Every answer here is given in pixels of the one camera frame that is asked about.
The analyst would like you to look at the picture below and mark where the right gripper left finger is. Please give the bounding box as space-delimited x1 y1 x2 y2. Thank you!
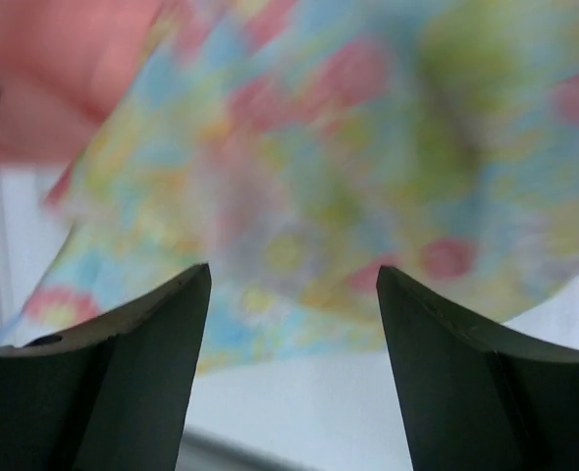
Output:
0 265 211 470

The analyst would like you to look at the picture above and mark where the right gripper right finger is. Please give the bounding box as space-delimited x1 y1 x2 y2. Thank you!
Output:
377 267 579 470

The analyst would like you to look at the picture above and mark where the floral pastel skirt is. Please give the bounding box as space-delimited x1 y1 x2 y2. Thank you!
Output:
0 1 579 372

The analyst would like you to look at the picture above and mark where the pink skirt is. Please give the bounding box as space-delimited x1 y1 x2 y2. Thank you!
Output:
0 0 173 163

